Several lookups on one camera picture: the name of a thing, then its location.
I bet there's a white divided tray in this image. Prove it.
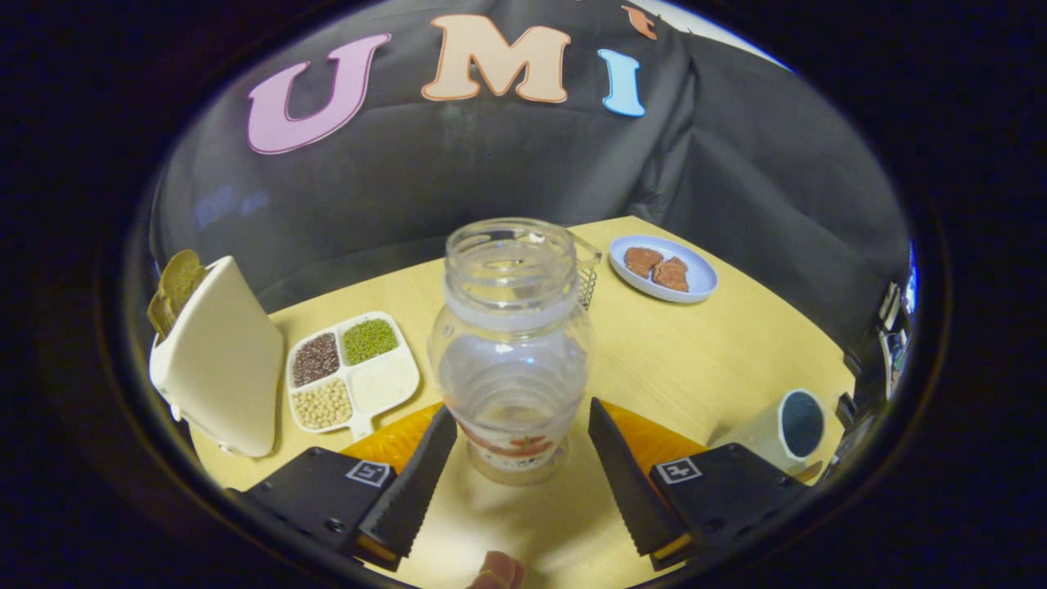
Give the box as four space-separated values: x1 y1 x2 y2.
285 311 421 443

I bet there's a pile of yellow soybeans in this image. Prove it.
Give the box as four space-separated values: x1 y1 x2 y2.
292 378 354 431

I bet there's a brown meat piece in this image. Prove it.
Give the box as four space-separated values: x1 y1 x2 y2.
652 257 690 294
623 247 664 280

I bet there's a wooden table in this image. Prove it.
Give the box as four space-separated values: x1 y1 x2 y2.
190 215 856 589

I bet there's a white cup blue inside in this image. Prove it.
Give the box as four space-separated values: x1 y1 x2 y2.
713 388 828 477

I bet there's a black backdrop cloth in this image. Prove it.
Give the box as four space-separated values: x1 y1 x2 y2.
151 0 914 351

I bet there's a pile of green beans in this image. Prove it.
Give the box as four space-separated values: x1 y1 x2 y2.
342 318 399 366

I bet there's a dark cluttered equipment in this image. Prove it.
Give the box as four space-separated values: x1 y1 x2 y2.
826 278 919 479

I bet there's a light blue plate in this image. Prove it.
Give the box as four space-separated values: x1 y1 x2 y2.
609 235 719 304

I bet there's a clear plastic juice bottle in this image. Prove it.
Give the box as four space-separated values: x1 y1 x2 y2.
428 217 592 488

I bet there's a brown bread slice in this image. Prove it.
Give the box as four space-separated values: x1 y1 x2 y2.
146 249 210 338

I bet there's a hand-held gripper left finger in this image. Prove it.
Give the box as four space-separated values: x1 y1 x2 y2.
225 401 458 572

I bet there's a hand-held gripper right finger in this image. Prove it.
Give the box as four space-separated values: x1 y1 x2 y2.
588 398 812 572

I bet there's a pile of dark red beans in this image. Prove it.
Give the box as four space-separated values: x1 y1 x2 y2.
292 331 341 389

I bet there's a pile of white rice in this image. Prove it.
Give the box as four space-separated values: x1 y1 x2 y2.
350 352 419 415

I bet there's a white toaster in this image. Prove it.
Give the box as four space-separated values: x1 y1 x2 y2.
149 255 285 459

